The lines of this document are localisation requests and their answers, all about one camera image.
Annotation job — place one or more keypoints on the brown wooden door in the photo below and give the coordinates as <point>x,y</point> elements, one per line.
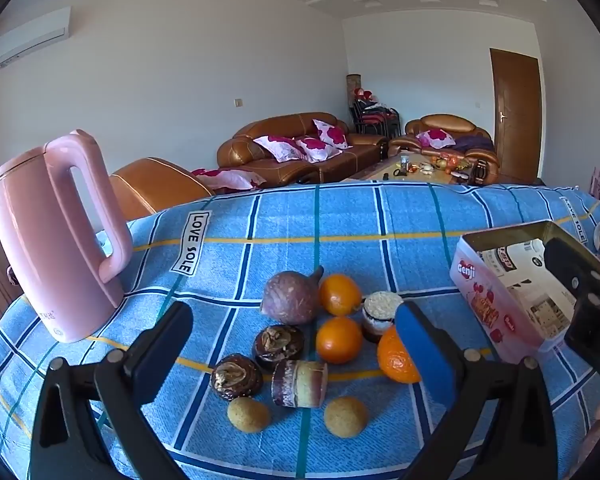
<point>517,110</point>

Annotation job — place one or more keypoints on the brown leather sofa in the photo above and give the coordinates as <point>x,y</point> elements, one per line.
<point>340,160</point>

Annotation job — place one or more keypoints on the tall patterned vase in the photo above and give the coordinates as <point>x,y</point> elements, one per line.
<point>353,82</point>

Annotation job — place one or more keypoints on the stack of black chairs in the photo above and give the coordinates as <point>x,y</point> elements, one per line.
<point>375,120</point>

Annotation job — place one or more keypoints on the tan round fruit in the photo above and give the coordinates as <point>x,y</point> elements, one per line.
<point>345,416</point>
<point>249,415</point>

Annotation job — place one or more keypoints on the pink electric kettle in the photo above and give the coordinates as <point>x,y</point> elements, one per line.
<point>35,240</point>

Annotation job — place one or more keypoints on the wooden coffee table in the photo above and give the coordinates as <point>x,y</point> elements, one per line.
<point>375,172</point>

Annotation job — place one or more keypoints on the red plush toy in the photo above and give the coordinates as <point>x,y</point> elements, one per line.
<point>362,93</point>

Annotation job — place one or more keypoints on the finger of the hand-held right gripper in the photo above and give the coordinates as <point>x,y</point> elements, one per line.
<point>572,265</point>

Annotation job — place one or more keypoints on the cut purple taro piece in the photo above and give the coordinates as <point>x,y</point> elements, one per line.
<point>300,382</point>

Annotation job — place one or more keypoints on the pink tin box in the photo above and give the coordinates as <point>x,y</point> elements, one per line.
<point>490,305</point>

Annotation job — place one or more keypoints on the brown leather armchair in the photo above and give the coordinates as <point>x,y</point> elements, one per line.
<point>445,122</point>

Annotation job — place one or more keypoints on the white air conditioner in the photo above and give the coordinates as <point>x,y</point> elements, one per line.
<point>30,37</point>

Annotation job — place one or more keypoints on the blue plaid tablecloth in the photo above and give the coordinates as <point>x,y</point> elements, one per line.
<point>290,230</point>

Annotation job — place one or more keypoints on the purple blanket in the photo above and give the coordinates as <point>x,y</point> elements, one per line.
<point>472,142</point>

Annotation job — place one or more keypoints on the floral white pink pillow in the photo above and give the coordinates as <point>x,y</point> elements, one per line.
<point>280,149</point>
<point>332,134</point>
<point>319,149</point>
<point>436,137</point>
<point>230,179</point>

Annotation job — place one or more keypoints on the dark brown wrinkled fruit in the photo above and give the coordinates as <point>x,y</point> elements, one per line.
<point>277,347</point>
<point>236,377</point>

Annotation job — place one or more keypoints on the purple round fruit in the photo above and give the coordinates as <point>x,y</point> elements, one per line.
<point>290,297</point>

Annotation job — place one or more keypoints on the white-topped cut brown fruit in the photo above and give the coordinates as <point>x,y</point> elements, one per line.
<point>380,310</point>

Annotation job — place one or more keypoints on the brown leather seat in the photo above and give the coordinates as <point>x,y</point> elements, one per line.
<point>155,185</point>

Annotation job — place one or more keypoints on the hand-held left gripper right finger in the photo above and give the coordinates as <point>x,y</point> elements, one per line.
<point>425,355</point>

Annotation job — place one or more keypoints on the pile of small fruit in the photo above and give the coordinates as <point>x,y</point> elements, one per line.
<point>450,162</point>

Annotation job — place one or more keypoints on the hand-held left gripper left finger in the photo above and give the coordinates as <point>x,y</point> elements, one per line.
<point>155,360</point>

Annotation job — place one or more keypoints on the orange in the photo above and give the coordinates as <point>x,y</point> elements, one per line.
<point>395,360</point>
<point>339,295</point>
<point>339,340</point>

